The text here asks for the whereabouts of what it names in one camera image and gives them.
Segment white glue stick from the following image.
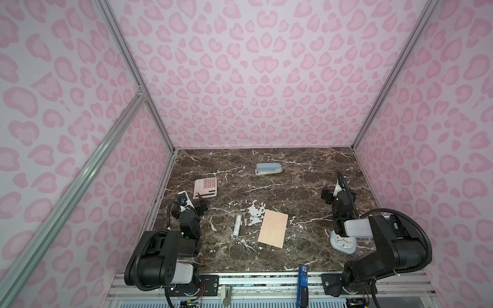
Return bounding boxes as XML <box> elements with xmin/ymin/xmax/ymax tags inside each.
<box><xmin>232</xmin><ymin>214</ymin><xmax>243</xmax><ymax>237</ymax></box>

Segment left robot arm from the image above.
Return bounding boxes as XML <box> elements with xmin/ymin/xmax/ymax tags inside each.
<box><xmin>124</xmin><ymin>196</ymin><xmax>208</xmax><ymax>295</ymax></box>

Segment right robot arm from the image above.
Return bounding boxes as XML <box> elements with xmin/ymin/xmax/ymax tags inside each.
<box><xmin>321</xmin><ymin>186</ymin><xmax>433</xmax><ymax>297</ymax></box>

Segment pink calculator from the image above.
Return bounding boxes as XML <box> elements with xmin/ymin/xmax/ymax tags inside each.
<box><xmin>193</xmin><ymin>177</ymin><xmax>218</xmax><ymax>200</ymax></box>

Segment white alarm clock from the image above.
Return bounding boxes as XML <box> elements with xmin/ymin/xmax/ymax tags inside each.
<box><xmin>329</xmin><ymin>231</ymin><xmax>357</xmax><ymax>255</ymax></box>

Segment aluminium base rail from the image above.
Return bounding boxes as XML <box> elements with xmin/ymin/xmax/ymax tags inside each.
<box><xmin>104</xmin><ymin>271</ymin><xmax>441</xmax><ymax>307</ymax></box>

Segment beige tape piece on rail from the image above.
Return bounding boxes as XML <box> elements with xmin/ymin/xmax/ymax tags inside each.
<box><xmin>221</xmin><ymin>286</ymin><xmax>232</xmax><ymax>307</ymax></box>

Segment blue tool on rail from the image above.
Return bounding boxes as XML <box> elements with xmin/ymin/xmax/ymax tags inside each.
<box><xmin>296</xmin><ymin>264</ymin><xmax>309</xmax><ymax>308</ymax></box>

